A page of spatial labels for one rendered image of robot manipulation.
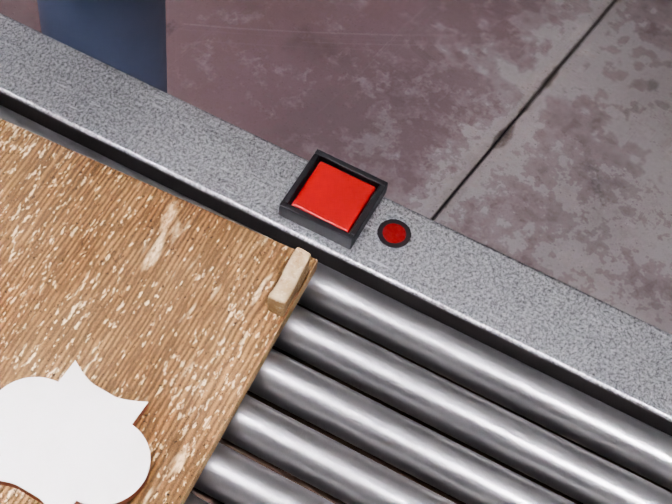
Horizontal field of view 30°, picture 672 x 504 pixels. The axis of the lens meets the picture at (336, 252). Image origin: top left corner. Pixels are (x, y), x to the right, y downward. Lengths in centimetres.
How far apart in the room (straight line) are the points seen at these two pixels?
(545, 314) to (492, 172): 126
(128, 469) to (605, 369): 43
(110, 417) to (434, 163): 144
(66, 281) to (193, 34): 148
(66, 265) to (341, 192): 26
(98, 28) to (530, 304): 76
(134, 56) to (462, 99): 94
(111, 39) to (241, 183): 54
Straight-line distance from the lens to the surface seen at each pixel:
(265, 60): 250
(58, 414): 104
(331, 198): 117
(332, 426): 108
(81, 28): 168
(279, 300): 106
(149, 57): 175
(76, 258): 112
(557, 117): 252
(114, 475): 101
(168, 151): 121
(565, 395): 111
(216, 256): 112
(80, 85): 126
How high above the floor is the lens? 188
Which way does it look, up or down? 57 degrees down
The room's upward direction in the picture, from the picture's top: 11 degrees clockwise
